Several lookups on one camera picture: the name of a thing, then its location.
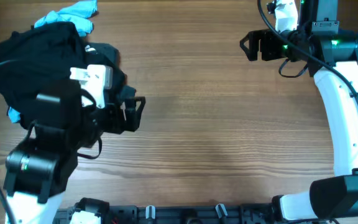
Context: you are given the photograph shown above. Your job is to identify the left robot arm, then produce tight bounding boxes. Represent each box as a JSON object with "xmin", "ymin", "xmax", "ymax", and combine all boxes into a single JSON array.
[{"xmin": 3, "ymin": 80, "xmax": 146, "ymax": 223}]

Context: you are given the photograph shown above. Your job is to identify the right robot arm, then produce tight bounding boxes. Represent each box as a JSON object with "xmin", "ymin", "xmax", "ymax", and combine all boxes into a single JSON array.
[{"xmin": 239, "ymin": 0, "xmax": 358, "ymax": 223}]

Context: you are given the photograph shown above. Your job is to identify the black garment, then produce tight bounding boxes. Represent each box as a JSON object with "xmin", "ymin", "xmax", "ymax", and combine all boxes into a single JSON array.
[{"xmin": 0, "ymin": 22, "xmax": 136, "ymax": 128}]

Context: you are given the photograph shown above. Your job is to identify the light blue garment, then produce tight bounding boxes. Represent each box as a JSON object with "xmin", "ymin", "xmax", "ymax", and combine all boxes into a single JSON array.
[{"xmin": 0, "ymin": 1, "xmax": 98, "ymax": 123}]

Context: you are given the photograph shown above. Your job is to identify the right black cable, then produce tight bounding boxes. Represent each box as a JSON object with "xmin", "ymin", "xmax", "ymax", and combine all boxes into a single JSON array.
[{"xmin": 256, "ymin": 0, "xmax": 358, "ymax": 194}]

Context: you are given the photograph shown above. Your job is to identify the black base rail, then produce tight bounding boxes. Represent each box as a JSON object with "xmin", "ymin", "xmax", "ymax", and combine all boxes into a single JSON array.
[{"xmin": 53, "ymin": 203, "xmax": 275, "ymax": 224}]

